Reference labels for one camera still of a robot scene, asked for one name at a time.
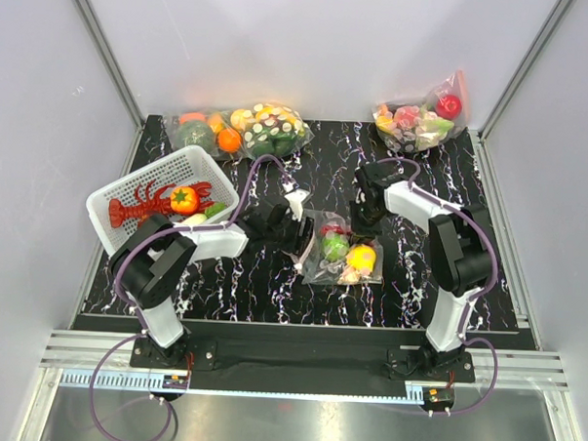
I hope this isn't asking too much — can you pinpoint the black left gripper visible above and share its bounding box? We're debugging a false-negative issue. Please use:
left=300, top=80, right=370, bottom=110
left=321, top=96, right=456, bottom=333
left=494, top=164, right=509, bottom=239
left=264, top=210, right=318, bottom=259

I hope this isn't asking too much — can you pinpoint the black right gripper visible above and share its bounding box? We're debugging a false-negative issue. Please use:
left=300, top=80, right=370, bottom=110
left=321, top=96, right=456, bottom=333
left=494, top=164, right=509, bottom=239
left=346, top=199, right=386, bottom=250

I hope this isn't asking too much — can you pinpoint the clear zip top bag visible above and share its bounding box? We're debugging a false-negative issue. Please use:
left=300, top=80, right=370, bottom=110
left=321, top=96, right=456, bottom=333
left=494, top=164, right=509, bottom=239
left=294, top=209, right=384, bottom=286

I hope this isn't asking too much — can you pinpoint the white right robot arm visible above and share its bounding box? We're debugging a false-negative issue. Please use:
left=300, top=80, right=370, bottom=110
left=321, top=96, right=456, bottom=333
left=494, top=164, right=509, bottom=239
left=349, top=157, right=499, bottom=380

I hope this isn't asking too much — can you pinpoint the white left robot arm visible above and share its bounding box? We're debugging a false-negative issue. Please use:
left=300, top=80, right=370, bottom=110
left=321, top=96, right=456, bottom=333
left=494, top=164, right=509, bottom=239
left=110, top=203, right=314, bottom=368

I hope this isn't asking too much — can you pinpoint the middle bag of fake food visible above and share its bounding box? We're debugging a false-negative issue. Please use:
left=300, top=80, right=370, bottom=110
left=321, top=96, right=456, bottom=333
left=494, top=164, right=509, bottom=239
left=228, top=102, right=314, bottom=159

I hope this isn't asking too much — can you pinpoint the bag of fake food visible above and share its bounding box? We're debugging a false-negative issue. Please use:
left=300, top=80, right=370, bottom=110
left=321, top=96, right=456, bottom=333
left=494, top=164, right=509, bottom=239
left=162, top=110, right=244, bottom=161
left=228, top=102, right=314, bottom=159
left=372, top=69, right=471, bottom=153

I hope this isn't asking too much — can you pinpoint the right bag of fake food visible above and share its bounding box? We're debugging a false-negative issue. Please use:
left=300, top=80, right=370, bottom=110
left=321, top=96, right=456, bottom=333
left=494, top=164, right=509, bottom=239
left=372, top=69, right=471, bottom=153

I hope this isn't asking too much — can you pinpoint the left bag of fake food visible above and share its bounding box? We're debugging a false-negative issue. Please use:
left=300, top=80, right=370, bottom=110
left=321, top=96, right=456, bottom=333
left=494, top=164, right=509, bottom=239
left=162, top=110, right=244, bottom=161

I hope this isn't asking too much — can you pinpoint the red toy chili pepper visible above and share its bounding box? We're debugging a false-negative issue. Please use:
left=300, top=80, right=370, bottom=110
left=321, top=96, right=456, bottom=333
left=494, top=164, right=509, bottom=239
left=320, top=224, right=351, bottom=236

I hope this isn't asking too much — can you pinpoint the green toy lime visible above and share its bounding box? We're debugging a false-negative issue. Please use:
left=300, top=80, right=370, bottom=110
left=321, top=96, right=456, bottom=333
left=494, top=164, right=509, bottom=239
left=321, top=233, right=350, bottom=263

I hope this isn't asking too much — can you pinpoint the yellow toy pear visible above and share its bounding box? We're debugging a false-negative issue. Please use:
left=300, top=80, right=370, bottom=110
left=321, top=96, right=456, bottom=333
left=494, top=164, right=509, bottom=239
left=346, top=244, right=377, bottom=275

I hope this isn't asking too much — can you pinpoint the orange toy orange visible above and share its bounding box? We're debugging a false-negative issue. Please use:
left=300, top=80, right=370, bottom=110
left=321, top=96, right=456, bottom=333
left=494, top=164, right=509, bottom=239
left=216, top=128, right=242, bottom=153

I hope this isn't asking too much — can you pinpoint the orange toy tomato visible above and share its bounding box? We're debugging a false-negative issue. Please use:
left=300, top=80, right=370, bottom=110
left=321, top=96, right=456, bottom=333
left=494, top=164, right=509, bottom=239
left=170, top=186, right=200, bottom=216

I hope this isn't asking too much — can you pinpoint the white plastic basket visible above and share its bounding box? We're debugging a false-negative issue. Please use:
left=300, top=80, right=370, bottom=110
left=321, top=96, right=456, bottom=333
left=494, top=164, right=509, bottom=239
left=86, top=145, right=239, bottom=256

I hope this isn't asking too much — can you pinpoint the red toy apple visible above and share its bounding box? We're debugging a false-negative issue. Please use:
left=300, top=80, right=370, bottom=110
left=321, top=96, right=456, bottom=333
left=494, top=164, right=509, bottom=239
left=434, top=95, right=463, bottom=121

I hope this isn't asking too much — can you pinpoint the green toy pumpkin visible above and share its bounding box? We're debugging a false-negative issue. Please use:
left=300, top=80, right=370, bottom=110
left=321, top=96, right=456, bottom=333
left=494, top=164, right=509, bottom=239
left=176, top=120, right=216, bottom=153

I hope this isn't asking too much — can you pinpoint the red toy lobster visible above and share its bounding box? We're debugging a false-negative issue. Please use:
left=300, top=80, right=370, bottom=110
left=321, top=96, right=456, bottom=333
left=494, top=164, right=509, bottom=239
left=108, top=180, right=214, bottom=228

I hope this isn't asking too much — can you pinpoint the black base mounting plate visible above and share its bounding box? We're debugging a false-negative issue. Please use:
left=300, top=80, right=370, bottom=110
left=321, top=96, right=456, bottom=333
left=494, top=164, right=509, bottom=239
left=130, top=321, right=476, bottom=397

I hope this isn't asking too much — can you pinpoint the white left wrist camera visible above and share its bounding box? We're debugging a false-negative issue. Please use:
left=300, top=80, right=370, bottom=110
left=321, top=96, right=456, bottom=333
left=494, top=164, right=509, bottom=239
left=284, top=188, right=310, bottom=221

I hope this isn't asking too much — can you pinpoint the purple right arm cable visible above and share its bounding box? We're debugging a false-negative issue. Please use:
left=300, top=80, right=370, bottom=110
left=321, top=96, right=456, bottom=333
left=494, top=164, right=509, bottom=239
left=358, top=156, right=510, bottom=419

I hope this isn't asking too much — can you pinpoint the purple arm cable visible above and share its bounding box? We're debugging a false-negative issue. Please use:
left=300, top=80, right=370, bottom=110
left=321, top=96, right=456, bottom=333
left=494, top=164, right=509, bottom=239
left=358, top=156, right=510, bottom=419
left=86, top=146, right=297, bottom=441

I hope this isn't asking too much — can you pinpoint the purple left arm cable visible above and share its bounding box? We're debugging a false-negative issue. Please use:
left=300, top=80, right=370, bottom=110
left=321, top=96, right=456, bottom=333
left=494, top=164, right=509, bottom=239
left=86, top=146, right=297, bottom=441

